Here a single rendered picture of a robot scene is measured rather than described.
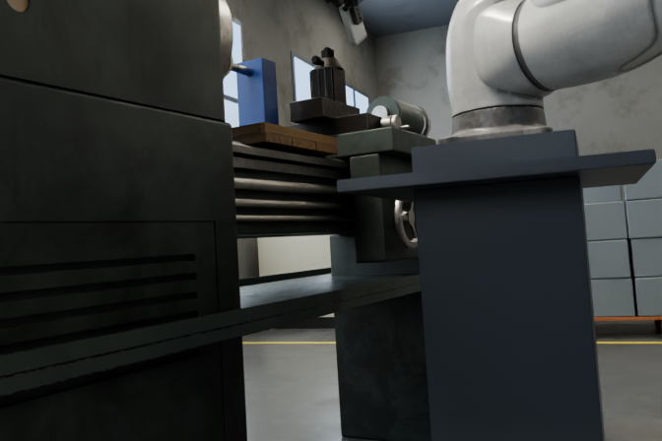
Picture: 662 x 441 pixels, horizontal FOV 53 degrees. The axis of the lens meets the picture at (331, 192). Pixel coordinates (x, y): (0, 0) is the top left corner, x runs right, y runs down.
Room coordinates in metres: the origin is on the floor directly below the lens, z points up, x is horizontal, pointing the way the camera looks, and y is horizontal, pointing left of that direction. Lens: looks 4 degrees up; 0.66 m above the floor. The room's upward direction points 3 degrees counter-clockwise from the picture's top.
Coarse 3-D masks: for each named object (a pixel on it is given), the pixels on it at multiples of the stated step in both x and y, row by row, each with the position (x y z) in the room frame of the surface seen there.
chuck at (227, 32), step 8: (224, 0) 1.27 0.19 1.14; (224, 8) 1.26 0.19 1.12; (224, 16) 1.25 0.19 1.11; (224, 24) 1.24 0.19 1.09; (224, 32) 1.24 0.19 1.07; (232, 32) 1.27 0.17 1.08; (224, 40) 1.24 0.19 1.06; (232, 40) 1.27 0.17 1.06; (224, 48) 1.25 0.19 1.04; (224, 56) 1.25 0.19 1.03; (224, 64) 1.26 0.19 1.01; (224, 72) 1.27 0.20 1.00
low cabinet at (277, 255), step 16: (272, 240) 5.26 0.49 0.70; (288, 240) 5.20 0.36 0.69; (304, 240) 5.15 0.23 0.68; (320, 240) 5.10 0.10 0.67; (272, 256) 5.26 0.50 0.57; (288, 256) 5.21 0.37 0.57; (304, 256) 5.15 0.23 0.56; (320, 256) 5.10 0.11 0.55; (272, 272) 5.26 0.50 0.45; (288, 272) 5.21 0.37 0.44; (320, 320) 5.13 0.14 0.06
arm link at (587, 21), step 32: (544, 0) 0.94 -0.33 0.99; (576, 0) 0.90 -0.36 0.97; (608, 0) 0.87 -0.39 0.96; (640, 0) 0.85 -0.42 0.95; (544, 32) 0.95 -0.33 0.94; (576, 32) 0.91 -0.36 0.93; (608, 32) 0.88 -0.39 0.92; (640, 32) 0.87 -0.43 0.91; (544, 64) 0.97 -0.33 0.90; (576, 64) 0.94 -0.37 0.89; (608, 64) 0.92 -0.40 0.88; (640, 64) 0.93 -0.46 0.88
